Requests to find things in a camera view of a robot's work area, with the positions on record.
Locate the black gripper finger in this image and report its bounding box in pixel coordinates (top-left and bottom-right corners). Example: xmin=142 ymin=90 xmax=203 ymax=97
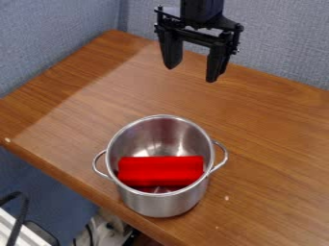
xmin=156 ymin=28 xmax=182 ymax=69
xmin=206 ymin=43 xmax=231 ymax=83

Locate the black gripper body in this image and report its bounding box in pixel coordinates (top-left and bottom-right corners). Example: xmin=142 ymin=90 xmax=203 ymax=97
xmin=154 ymin=0 xmax=245 ymax=54

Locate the stainless steel pot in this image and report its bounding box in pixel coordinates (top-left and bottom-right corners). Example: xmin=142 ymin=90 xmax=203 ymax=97
xmin=92 ymin=114 xmax=229 ymax=218

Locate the red rectangular block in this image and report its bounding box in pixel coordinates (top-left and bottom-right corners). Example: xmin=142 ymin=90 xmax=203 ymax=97
xmin=116 ymin=156 xmax=204 ymax=187

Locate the white device under table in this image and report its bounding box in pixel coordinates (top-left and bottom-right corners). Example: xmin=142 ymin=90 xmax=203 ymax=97
xmin=69 ymin=213 xmax=134 ymax=246

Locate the white radiator panel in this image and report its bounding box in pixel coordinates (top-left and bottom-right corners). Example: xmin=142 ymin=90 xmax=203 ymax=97
xmin=0 ymin=207 xmax=52 ymax=246

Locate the black cable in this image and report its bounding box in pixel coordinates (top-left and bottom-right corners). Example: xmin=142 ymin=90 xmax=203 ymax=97
xmin=0 ymin=191 xmax=31 ymax=246

